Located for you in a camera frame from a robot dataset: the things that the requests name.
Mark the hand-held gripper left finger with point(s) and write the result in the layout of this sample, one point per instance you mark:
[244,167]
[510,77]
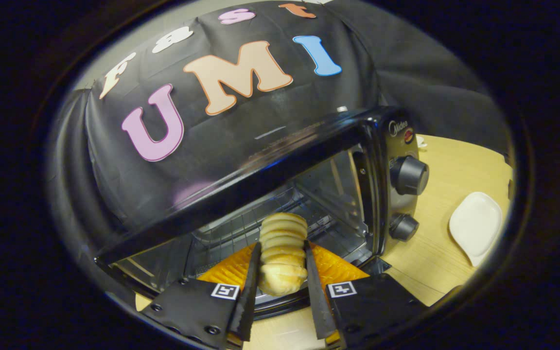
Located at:
[247,301]

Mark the ridged bread roll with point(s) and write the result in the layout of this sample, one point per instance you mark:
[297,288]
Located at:
[282,272]

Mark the white square plate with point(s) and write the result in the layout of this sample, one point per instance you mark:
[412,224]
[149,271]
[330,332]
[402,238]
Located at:
[474,223]

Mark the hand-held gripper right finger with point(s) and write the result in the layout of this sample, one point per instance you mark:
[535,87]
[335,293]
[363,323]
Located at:
[320,301]

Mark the black toaster oven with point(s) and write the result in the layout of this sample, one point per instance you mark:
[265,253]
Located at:
[260,180]

